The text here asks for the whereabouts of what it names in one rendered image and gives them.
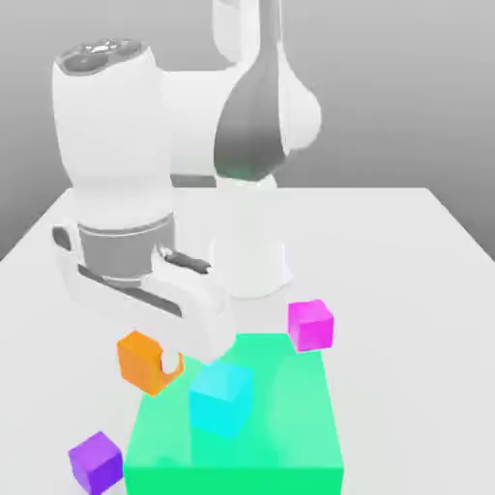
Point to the small cyan cube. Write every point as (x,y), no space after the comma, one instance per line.
(218,402)

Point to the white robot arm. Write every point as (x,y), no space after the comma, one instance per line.
(112,139)

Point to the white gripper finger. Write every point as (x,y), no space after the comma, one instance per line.
(171,362)

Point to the small orange cube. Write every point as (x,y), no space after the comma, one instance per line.
(139,363)

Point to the small magenta cube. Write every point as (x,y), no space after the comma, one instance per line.
(311,326)

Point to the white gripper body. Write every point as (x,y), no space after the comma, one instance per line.
(193,309)

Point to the small purple cube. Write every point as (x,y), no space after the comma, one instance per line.
(94,462)

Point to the large green box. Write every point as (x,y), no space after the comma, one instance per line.
(294,425)

